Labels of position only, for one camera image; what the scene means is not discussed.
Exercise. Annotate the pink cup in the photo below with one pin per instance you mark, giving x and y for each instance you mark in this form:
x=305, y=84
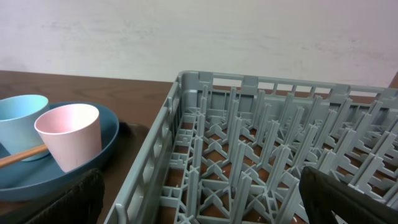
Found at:
x=72, y=134

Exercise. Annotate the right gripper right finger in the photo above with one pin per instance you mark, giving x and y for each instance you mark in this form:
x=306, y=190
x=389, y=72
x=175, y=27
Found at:
x=324, y=197

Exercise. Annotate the right wooden chopstick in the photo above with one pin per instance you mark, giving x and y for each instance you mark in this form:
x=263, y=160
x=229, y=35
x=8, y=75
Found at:
x=6, y=161

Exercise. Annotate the grey dishwasher rack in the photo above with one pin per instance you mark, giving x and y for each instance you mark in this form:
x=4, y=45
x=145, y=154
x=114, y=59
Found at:
x=232, y=148

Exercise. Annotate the light blue cup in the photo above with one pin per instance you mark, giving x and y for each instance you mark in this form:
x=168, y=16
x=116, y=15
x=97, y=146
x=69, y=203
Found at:
x=18, y=116

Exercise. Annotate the dark blue plate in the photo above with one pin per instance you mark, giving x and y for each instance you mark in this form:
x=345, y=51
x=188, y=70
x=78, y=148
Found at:
x=29, y=180

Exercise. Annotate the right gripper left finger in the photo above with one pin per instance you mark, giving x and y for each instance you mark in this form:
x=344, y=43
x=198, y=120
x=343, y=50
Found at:
x=82, y=203

